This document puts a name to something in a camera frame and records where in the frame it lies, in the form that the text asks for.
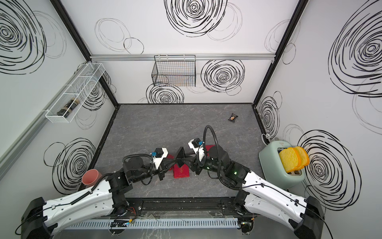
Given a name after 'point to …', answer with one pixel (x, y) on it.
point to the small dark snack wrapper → (233, 117)
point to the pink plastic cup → (91, 178)
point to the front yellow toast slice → (291, 159)
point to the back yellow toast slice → (304, 157)
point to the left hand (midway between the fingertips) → (176, 161)
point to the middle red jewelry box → (181, 172)
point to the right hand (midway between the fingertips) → (185, 158)
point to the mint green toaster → (272, 168)
